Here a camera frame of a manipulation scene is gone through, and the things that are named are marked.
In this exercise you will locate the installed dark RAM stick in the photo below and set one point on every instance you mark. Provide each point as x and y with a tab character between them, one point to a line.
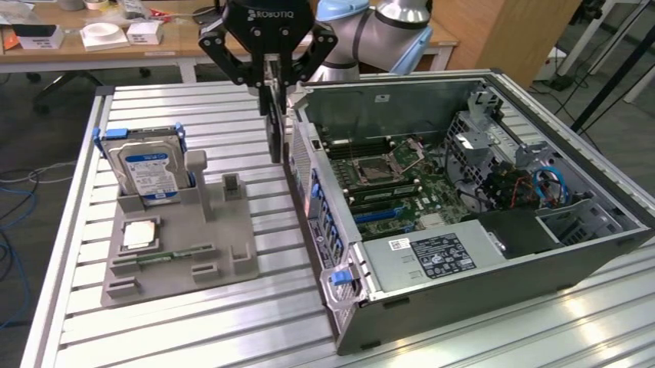
383	193

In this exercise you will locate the silver CPU chip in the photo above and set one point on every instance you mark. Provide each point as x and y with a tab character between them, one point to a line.
139	234

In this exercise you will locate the metal socket cover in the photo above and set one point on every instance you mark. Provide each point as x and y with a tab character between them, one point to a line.
407	153

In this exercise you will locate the grey cup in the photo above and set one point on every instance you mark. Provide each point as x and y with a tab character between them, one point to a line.
69	4

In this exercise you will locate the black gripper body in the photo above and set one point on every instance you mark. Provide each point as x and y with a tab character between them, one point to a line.
268	27

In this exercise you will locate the black stand pole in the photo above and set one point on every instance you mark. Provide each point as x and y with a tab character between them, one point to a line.
614	80

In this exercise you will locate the orange box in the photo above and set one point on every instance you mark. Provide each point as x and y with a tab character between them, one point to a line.
7	40

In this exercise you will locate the open dark grey PC case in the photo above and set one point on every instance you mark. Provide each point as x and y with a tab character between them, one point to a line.
486	291

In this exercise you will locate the wooden desk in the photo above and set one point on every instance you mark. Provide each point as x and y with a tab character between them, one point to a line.
71	54

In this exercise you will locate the white square holder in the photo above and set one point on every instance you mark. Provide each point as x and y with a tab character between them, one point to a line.
104	36

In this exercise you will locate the silver chipset heatsink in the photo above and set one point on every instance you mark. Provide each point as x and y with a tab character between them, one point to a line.
435	220

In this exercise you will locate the clear plastic packet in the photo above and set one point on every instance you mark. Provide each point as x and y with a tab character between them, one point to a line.
129	9

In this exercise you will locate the grey plastic parts rack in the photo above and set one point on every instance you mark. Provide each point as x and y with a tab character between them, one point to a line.
179	230

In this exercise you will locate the small white box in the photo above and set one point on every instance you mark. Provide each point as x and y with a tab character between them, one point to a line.
144	34

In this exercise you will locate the hard disk in blue carrier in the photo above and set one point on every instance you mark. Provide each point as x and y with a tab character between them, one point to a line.
145	168

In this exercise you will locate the black office chair base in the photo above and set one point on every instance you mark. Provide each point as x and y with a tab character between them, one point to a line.
56	82

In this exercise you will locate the black power adapter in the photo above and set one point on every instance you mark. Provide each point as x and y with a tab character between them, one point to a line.
563	83

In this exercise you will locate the grey power supply unit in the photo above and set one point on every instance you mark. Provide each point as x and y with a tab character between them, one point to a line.
394	268

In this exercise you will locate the white desk frame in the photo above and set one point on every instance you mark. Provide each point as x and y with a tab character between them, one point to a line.
578	42

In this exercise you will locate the white box with black lid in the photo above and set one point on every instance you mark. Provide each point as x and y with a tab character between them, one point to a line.
37	40

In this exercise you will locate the green loose RAM stick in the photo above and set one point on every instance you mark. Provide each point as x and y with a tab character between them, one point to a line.
173	255

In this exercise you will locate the blue expansion slot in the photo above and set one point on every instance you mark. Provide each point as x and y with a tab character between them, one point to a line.
379	216

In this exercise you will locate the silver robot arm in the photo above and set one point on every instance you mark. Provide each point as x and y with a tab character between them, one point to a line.
402	11

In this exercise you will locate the thin metal locking lever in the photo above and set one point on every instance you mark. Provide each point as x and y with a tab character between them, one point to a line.
351	147

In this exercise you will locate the graphics card with metal bracket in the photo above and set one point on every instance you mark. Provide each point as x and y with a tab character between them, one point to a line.
276	134

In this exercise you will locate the wooden cabinet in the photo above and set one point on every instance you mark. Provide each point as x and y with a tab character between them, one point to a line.
511	34

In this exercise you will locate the open metal drive cage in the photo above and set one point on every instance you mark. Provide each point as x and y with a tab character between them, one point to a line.
578	222

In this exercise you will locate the CPU socket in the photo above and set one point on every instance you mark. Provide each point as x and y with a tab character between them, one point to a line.
376	170

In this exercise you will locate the blue case latch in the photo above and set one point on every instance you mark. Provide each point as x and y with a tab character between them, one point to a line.
340	278

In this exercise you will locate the white case sticker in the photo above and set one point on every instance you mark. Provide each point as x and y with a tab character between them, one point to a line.
382	99

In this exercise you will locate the perforated metal disk bay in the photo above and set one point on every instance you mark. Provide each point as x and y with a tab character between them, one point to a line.
475	153

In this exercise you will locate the green motherboard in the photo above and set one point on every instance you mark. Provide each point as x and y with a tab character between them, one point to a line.
435	191

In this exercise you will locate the black expansion slot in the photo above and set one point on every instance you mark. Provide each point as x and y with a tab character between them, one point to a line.
376	207

